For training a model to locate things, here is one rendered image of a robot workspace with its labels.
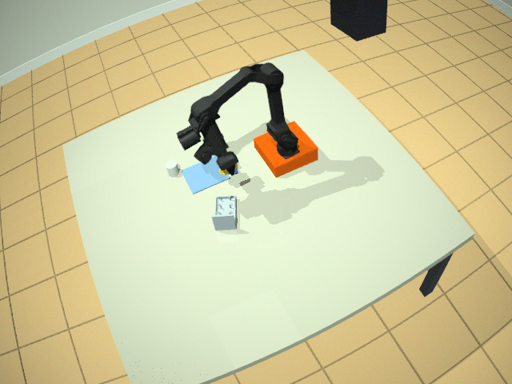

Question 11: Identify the white cylinder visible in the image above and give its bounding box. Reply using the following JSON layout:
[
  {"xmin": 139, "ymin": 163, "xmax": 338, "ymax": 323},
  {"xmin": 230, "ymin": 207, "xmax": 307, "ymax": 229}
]
[{"xmin": 166, "ymin": 159, "xmax": 179, "ymax": 178}]

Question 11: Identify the light blue mat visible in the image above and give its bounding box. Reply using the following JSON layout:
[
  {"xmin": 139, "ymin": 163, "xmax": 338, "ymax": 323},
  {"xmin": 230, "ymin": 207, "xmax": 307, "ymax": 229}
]
[{"xmin": 181, "ymin": 156, "xmax": 230, "ymax": 194}]

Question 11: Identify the yellow plate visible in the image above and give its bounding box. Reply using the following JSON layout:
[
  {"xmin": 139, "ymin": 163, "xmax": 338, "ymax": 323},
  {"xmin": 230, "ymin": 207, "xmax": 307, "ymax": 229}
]
[{"xmin": 219, "ymin": 163, "xmax": 238, "ymax": 175}]

